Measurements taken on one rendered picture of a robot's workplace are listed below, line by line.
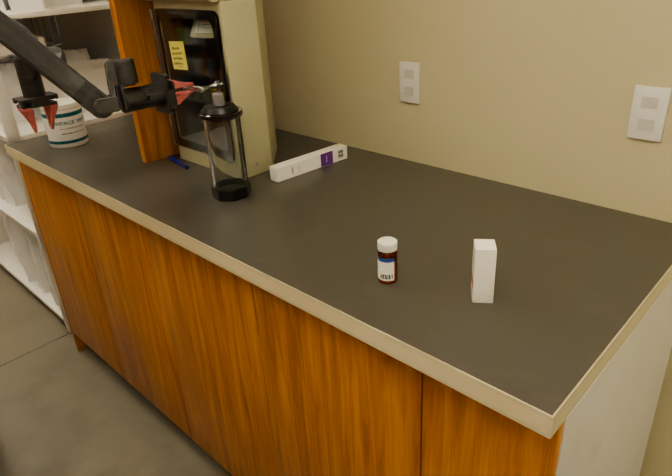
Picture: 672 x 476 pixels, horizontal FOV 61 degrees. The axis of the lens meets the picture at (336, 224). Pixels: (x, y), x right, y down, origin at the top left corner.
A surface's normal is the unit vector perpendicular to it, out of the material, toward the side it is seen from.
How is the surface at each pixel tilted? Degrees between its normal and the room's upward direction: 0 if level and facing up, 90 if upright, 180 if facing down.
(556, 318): 0
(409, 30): 90
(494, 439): 90
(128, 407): 0
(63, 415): 0
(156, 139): 90
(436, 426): 90
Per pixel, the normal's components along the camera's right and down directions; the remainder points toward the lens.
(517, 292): -0.05, -0.90
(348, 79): -0.69, 0.35
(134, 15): 0.72, 0.26
